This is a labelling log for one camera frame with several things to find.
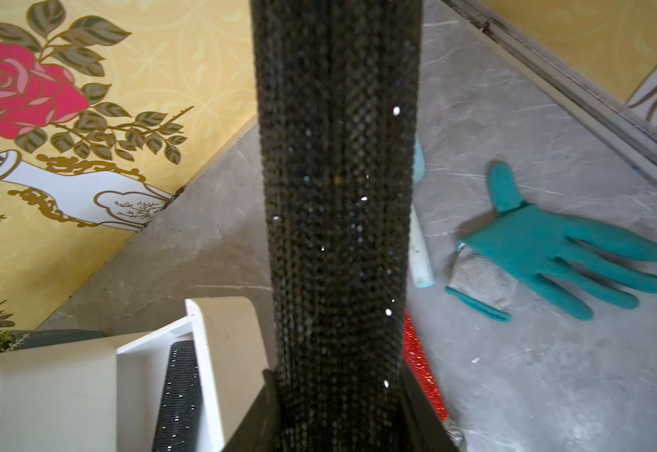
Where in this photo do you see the light blue garden fork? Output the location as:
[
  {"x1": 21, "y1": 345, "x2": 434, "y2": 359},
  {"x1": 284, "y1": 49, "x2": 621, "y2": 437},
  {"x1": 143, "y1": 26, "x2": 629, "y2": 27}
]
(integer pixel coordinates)
[{"x1": 409, "y1": 137, "x2": 435, "y2": 288}]

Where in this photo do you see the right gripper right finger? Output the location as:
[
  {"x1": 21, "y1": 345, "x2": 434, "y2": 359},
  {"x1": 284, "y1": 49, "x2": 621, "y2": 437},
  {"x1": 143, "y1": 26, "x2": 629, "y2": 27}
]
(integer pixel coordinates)
[{"x1": 399, "y1": 362, "x2": 459, "y2": 452}]

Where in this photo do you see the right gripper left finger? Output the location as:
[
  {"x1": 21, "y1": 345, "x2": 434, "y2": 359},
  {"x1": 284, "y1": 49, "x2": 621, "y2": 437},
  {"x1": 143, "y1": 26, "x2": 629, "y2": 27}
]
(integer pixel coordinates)
[{"x1": 223, "y1": 370, "x2": 280, "y2": 452}]

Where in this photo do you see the black microphone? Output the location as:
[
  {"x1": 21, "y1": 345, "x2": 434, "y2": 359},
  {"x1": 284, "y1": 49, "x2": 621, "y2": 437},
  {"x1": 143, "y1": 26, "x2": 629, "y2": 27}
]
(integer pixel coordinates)
[
  {"x1": 151, "y1": 340, "x2": 202, "y2": 452},
  {"x1": 250, "y1": 1, "x2": 422, "y2": 451}
]

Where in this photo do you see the white drawer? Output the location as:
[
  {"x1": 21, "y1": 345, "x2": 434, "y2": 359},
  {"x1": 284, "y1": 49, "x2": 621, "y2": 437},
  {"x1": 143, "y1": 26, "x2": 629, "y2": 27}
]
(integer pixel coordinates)
[{"x1": 117, "y1": 296, "x2": 268, "y2": 451}]

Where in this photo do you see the red glitter microphone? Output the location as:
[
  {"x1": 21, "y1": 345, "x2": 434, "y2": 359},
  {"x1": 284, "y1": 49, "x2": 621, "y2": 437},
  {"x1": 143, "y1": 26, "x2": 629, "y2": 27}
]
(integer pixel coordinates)
[{"x1": 404, "y1": 310, "x2": 450, "y2": 422}]

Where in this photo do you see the teal gardening glove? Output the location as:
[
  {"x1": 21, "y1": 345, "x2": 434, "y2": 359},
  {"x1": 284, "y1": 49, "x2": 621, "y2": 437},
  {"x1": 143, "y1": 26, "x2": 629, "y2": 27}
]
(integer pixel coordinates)
[{"x1": 445, "y1": 162, "x2": 657, "y2": 322}]

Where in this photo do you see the white three-drawer cabinet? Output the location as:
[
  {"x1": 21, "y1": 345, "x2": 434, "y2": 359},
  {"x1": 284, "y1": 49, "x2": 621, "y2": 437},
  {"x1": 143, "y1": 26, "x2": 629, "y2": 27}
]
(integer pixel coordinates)
[{"x1": 0, "y1": 334, "x2": 166, "y2": 451}]

